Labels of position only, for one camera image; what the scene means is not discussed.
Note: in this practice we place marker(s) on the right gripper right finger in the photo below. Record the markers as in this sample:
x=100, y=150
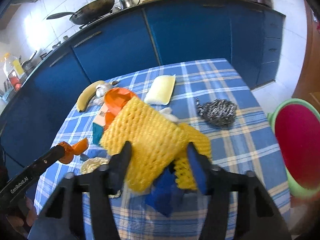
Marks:
x=201, y=169

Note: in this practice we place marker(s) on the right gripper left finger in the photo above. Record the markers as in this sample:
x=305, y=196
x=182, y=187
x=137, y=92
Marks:
x=117, y=168

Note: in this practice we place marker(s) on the cream paper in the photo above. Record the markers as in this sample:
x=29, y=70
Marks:
x=91, y=164

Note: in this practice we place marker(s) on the small carton box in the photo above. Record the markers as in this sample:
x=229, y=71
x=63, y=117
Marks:
x=98, y=124

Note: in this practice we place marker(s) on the yellow foam fruit net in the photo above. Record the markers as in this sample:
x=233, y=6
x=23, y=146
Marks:
x=156, y=143

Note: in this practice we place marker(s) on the blue cloth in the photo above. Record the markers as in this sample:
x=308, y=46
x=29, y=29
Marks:
x=165, y=196

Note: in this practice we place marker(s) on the orange mesh net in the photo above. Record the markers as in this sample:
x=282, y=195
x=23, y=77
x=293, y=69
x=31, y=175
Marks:
x=72, y=150

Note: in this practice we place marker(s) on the steel wool scrubber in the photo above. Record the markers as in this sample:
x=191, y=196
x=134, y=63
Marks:
x=220, y=112

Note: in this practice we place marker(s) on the orange plastic bag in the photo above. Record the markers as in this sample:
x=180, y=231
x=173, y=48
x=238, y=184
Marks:
x=115, y=99

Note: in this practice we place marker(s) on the white tissue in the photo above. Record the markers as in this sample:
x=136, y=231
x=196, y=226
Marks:
x=167, y=113

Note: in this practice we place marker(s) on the blue kitchen cabinets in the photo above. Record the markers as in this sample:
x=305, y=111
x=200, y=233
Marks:
x=248, y=35

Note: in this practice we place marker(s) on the left hand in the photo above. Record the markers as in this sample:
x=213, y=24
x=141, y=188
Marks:
x=19, y=221

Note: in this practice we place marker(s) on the blue plaid tablecloth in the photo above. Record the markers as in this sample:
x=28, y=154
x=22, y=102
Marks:
x=249, y=144

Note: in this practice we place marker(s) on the garlic bulb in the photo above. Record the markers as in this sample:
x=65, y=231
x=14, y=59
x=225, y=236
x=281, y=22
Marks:
x=102, y=89

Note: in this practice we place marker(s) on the yellow banana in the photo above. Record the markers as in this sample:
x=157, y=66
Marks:
x=86, y=95

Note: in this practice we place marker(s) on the yellow white sponge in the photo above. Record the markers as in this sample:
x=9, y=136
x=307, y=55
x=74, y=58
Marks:
x=161, y=90

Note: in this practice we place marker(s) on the red bucket green rim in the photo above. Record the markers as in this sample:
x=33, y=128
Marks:
x=295, y=123

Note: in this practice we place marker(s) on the cooking oil bottle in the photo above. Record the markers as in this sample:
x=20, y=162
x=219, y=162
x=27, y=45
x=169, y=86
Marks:
x=13, y=71

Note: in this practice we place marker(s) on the wooden door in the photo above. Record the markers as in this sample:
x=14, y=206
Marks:
x=307, y=87

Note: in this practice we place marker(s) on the black wok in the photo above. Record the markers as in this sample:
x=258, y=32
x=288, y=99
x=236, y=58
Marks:
x=87, y=13

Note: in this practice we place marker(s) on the steel kettle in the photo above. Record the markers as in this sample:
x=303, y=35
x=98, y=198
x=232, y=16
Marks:
x=124, y=4

